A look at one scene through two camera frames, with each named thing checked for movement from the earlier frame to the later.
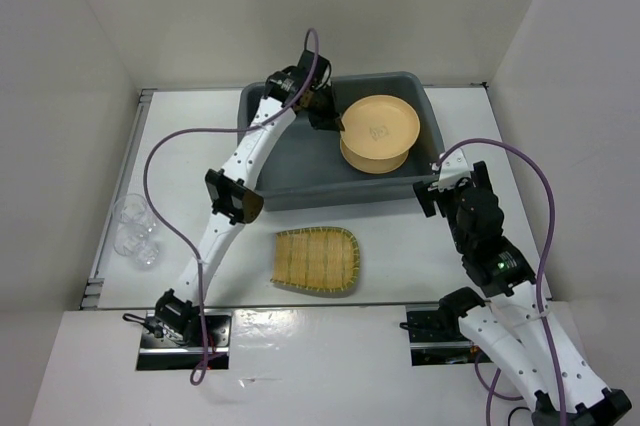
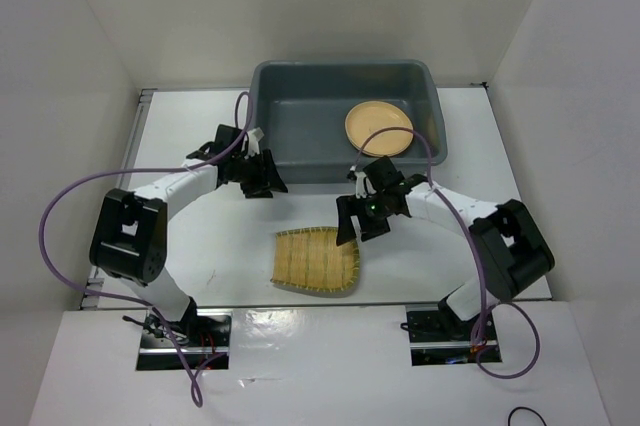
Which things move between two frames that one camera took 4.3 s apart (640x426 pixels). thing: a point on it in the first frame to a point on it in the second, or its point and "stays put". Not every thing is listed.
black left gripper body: (321, 109) to (248, 170)
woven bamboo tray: (325, 259) stays put
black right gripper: (425, 196) to (346, 205)
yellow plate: (373, 165) to (370, 116)
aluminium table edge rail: (94, 291) stays put
